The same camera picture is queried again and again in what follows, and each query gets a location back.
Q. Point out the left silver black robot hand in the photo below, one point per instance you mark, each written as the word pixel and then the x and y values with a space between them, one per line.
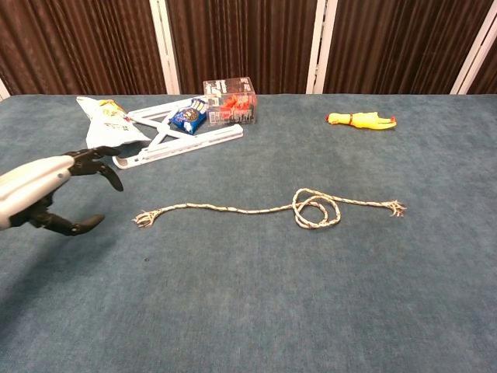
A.
pixel 31 178

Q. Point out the white yellow snack bag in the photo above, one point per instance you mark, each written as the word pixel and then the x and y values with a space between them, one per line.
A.
pixel 108 125

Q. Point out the white plastic folding rack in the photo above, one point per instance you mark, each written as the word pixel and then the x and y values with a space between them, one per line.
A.
pixel 186 136

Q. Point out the blue cookie packet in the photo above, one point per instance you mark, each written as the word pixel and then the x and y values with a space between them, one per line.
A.
pixel 188 118

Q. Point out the clear plastic toy box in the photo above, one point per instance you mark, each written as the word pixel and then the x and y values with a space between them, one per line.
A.
pixel 232 102

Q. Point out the brown pleated curtain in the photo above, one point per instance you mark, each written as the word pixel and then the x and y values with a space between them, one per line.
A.
pixel 248 44

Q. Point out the yellow rubber chicken toy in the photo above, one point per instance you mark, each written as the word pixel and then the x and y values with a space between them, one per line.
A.
pixel 363 119

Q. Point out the white vertical frame post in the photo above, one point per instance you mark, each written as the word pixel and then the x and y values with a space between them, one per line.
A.
pixel 316 46
pixel 3 90
pixel 474 50
pixel 165 46

